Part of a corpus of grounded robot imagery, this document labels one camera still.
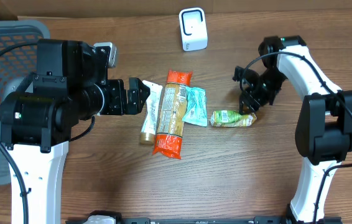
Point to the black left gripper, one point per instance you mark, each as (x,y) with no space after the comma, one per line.
(117,97)

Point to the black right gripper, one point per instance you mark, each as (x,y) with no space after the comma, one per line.
(257,90)

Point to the white printed packet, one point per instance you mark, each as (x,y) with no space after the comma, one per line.
(149,127)

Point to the green snack packet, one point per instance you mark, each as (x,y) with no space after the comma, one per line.
(231,119)

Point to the orange spaghetti packet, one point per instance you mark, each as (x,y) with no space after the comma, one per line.
(168,139)

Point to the teal snack packet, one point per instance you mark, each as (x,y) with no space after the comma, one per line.
(196,112)

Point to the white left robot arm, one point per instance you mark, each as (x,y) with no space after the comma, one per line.
(71,84)

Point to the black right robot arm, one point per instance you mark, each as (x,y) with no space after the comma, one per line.
(323,134)

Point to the white barcode scanner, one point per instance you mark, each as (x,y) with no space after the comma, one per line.
(193,29)

